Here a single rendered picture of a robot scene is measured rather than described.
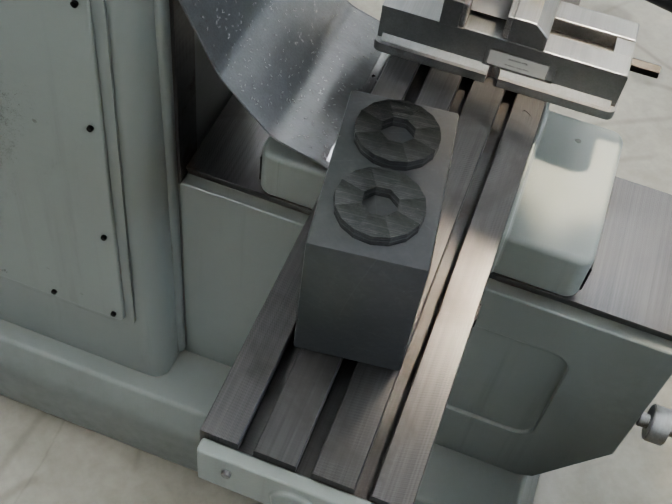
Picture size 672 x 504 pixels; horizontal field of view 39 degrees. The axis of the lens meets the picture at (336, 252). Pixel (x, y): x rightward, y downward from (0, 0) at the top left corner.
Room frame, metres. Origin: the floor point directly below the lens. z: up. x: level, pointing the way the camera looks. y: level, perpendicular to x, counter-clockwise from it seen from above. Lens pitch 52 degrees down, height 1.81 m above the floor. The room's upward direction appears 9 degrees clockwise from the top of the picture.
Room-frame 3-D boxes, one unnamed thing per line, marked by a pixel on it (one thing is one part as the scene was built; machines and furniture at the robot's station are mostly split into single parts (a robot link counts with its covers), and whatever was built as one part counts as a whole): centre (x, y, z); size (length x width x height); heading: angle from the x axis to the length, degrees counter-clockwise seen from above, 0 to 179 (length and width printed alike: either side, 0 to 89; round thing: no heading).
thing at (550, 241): (1.02, -0.14, 0.77); 0.50 x 0.35 x 0.12; 77
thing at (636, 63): (1.06, -0.38, 0.96); 0.04 x 0.02 x 0.02; 79
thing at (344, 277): (0.66, -0.04, 1.01); 0.22 x 0.12 x 0.20; 175
